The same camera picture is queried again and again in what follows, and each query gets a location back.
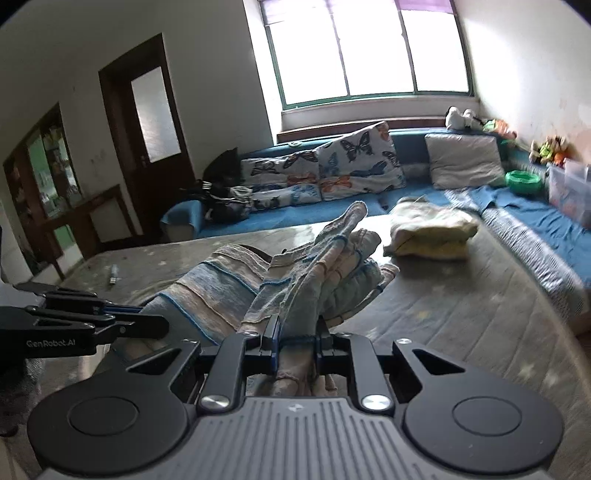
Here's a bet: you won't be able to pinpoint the white black plush toy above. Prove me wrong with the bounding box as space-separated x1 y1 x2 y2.
445 106 485 131

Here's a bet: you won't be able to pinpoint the green bowl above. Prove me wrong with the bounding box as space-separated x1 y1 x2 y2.
505 170 544 196

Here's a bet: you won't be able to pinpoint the black bag on sofa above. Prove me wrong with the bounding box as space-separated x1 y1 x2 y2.
191 148 252 224

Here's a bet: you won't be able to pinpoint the grey square cushion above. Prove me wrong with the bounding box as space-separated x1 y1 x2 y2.
425 134 505 190

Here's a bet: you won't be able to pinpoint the blue striped knit garment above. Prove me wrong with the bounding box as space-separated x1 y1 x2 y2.
115 200 402 399

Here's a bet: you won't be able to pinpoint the dark wooden display cabinet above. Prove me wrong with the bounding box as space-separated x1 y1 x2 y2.
3 106 82 279

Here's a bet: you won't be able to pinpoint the orange green plush toy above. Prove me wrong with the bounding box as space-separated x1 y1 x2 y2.
483 119 517 141

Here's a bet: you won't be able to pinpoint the green framed window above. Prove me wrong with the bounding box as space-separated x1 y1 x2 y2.
259 0 474 110

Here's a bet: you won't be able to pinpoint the clear plastic storage box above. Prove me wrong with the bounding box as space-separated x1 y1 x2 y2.
549 159 591 229

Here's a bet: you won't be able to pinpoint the dark wooden door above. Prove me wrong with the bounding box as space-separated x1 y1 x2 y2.
99 34 195 239

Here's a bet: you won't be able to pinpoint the blue corner sofa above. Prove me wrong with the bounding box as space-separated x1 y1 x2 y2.
160 131 590 319

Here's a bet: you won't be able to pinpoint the yellow folded garment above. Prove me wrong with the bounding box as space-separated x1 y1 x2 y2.
383 198 479 261

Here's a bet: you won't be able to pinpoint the large butterfly print pillow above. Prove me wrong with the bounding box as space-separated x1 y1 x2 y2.
314 121 406 201

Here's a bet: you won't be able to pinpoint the black pen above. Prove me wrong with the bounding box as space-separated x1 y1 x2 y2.
108 264 119 286

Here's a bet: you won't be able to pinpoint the long butterfly print pillow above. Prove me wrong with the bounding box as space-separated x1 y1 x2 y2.
240 150 322 211

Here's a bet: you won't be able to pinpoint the brown green plush toys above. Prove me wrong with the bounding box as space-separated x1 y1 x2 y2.
529 136 570 168

